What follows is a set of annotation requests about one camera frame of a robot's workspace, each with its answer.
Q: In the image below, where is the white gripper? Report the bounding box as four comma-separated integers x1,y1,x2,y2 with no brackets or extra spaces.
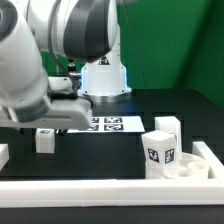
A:
0,98,92,130

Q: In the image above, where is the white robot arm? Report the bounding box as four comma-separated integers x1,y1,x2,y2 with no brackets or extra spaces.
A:
0,0,131,129

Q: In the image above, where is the paper sheet with tags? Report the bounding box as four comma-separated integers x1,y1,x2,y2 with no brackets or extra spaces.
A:
67,116,145,134

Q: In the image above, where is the white left fence wall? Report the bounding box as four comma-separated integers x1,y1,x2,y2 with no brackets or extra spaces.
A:
0,144,9,171

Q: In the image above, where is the white fence wall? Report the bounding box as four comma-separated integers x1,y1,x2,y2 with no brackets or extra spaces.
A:
0,179,224,208
0,144,9,171
192,141,224,180

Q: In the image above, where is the white front fence wall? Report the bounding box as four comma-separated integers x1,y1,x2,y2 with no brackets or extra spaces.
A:
0,179,224,208

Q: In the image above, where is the white right fence wall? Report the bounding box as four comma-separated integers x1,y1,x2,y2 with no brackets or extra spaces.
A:
192,141,224,180

